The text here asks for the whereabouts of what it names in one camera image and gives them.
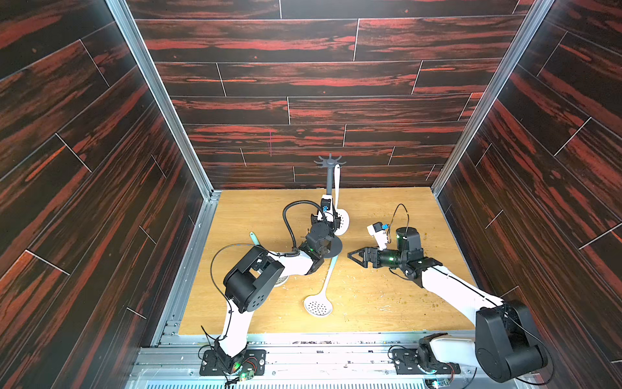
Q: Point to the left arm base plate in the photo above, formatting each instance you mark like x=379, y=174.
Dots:
x=248, y=364

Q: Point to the left aluminium corner post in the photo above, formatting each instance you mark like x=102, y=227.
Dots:
x=130, y=31

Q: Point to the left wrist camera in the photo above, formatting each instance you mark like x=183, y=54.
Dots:
x=327, y=203

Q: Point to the aluminium corner post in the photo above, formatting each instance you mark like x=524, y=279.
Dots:
x=516, y=50
x=130, y=31

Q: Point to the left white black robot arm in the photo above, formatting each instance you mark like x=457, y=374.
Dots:
x=249, y=283

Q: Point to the grey utensil rack stand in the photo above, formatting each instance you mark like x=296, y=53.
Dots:
x=330, y=180

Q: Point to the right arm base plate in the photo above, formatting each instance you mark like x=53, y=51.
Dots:
x=407, y=361

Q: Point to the right aluminium corner post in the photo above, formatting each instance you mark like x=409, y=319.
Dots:
x=516, y=50

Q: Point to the white teal skimmer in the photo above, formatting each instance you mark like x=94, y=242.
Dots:
x=341, y=217
x=318, y=305
x=282, y=280

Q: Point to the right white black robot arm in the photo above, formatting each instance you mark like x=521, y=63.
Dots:
x=506, y=344

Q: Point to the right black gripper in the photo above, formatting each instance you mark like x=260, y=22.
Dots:
x=369, y=258

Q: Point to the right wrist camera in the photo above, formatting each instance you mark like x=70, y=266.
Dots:
x=381, y=233

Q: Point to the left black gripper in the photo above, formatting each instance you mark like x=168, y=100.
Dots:
x=333, y=226

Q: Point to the aluminium front rail frame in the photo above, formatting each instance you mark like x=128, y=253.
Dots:
x=327, y=360

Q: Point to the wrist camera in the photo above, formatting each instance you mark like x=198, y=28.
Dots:
x=327, y=203
x=381, y=233

